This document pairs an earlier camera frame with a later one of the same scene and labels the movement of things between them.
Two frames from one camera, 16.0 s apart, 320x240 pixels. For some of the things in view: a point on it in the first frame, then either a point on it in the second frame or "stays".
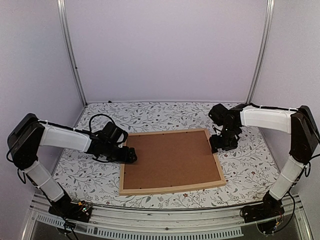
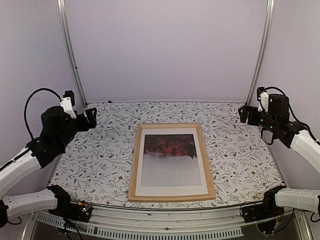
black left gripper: [124, 158] to [92, 119]
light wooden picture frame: [203, 185] to [170, 163]
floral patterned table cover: [246, 170] stays
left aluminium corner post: [61, 8] stays
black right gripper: [215, 144] to [243, 116]
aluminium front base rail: [142, 223] stays
